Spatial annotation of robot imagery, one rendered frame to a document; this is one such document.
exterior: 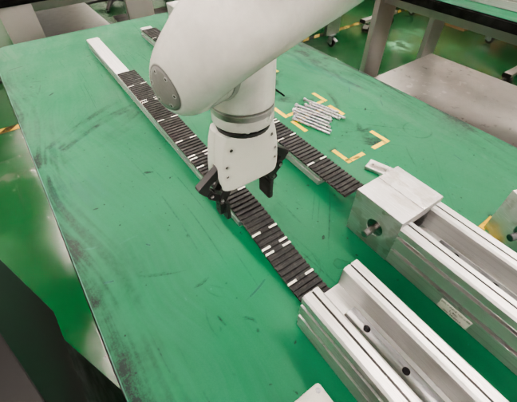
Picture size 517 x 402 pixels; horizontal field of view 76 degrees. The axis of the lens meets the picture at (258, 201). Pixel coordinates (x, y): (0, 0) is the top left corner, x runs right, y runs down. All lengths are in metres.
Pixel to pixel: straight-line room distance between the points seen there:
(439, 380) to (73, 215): 0.63
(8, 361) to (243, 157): 0.33
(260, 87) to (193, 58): 0.12
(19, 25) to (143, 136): 1.54
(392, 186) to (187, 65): 0.39
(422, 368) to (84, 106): 0.94
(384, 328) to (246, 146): 0.30
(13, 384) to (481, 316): 0.53
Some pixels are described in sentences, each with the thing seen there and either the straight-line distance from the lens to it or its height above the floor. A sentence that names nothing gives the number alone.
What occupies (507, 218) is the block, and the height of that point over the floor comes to 0.83.
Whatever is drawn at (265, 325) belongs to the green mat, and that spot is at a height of 0.78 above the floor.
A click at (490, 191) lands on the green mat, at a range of 0.81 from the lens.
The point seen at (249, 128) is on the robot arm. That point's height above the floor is 1.01.
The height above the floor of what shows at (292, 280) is 0.79.
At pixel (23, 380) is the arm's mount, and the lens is 0.39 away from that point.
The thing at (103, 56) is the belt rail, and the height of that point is 0.81.
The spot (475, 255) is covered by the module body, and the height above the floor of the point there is 0.84.
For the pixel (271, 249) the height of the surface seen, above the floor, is 0.80.
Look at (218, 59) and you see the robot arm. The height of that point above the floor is 1.13.
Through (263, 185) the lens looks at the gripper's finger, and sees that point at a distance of 0.57.
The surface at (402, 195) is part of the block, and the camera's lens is 0.57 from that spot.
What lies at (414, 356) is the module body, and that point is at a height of 0.83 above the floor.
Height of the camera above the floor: 1.25
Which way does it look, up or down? 47 degrees down
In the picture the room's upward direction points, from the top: straight up
